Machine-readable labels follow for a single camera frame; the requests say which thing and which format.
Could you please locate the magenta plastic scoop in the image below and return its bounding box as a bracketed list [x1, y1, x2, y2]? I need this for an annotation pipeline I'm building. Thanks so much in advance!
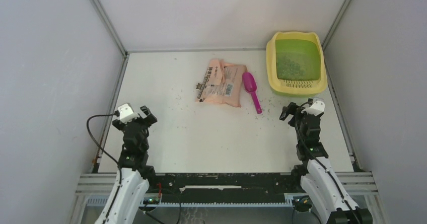
[242, 72, 262, 114]

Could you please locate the pink cat litter bag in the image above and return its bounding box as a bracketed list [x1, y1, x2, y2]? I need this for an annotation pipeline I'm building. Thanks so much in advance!
[196, 58, 247, 108]

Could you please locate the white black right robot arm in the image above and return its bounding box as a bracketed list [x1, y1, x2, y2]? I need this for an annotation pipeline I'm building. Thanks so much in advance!
[279, 98, 374, 223]

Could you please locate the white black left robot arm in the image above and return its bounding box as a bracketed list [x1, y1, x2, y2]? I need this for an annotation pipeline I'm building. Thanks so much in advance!
[95, 103, 158, 223]

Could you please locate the green litter pellets pile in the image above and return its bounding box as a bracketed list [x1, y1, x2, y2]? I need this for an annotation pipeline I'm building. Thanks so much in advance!
[276, 52, 311, 81]

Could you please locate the yellow green litter box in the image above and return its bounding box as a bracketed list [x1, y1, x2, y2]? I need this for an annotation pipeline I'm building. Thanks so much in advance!
[266, 31, 328, 97]

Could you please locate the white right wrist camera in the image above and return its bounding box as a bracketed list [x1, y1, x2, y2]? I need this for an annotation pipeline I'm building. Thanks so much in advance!
[302, 97, 325, 117]

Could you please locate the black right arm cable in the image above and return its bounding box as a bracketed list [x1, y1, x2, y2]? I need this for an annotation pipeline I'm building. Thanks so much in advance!
[293, 101, 363, 224]

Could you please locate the aluminium front frame rail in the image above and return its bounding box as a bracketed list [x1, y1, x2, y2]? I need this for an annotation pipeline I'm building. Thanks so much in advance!
[76, 172, 378, 206]

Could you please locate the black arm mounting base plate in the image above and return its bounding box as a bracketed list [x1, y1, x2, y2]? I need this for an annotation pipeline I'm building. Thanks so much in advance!
[148, 173, 306, 204]

